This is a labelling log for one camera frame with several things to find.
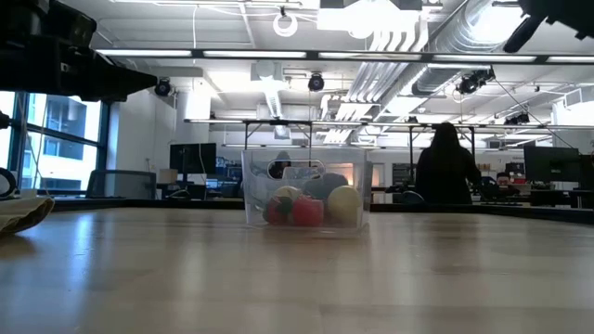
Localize overhead light bar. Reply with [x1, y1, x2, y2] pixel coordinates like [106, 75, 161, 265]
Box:
[95, 47, 594, 65]

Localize grey background chair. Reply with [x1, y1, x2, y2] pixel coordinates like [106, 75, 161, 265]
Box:
[401, 189, 426, 206]

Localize large window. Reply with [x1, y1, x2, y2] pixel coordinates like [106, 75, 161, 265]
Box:
[0, 90, 110, 194]

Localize clear plastic container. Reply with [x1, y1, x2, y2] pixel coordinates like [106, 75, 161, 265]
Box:
[239, 147, 374, 231]

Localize red toy strawberry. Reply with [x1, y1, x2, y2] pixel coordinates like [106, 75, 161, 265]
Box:
[291, 195, 325, 228]
[262, 195, 294, 227]

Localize white cable ring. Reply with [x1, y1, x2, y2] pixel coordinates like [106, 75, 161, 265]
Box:
[272, 6, 300, 38]

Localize person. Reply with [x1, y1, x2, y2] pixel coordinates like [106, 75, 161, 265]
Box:
[414, 121, 484, 206]
[493, 171, 522, 199]
[267, 150, 293, 181]

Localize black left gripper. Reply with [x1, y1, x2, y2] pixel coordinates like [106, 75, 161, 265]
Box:
[44, 0, 160, 103]

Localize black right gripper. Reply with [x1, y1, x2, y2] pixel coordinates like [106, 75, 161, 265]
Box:
[503, 0, 576, 54]

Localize silver ventilation duct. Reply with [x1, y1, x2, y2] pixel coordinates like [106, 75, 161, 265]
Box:
[410, 0, 528, 96]

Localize black cable loop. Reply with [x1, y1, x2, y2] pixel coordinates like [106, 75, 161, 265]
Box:
[0, 166, 16, 199]

